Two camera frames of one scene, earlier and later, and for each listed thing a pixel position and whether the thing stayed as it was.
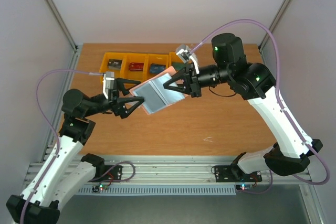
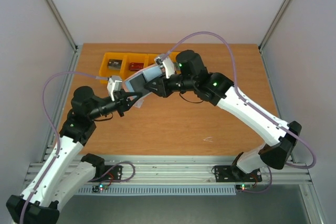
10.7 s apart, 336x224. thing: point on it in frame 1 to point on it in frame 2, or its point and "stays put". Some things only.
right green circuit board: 243,187 stays put
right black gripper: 190,82 to 163,86
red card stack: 137,66 stays put
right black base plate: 234,173 stays put
